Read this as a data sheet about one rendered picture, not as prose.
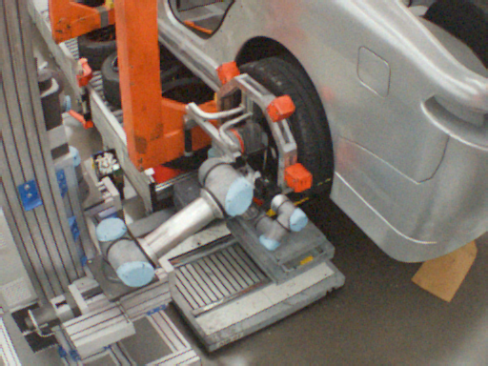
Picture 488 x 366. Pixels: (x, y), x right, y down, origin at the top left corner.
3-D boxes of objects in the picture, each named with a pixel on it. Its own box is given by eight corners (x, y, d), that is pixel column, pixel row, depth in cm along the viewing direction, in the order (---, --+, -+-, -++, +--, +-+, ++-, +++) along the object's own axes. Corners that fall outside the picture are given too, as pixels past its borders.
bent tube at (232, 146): (274, 138, 240) (274, 116, 233) (232, 153, 233) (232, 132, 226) (250, 116, 252) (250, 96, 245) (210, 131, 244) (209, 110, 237)
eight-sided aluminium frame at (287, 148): (293, 217, 264) (299, 115, 228) (280, 223, 261) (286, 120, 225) (229, 151, 298) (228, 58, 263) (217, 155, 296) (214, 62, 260)
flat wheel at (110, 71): (87, 96, 399) (83, 70, 383) (146, 57, 439) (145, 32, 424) (148, 123, 370) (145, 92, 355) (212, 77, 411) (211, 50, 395)
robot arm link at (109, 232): (122, 234, 208) (116, 208, 199) (138, 258, 200) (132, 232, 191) (95, 247, 203) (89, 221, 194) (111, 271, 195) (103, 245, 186)
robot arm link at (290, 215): (288, 230, 222) (303, 213, 221) (271, 213, 229) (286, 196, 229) (297, 236, 228) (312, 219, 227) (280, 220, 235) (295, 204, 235)
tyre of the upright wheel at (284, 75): (303, 195, 303) (371, 172, 242) (263, 213, 294) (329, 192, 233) (252, 77, 304) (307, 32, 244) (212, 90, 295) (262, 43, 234)
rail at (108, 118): (165, 201, 331) (161, 171, 316) (150, 207, 327) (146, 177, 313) (60, 48, 488) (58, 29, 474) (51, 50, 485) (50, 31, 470)
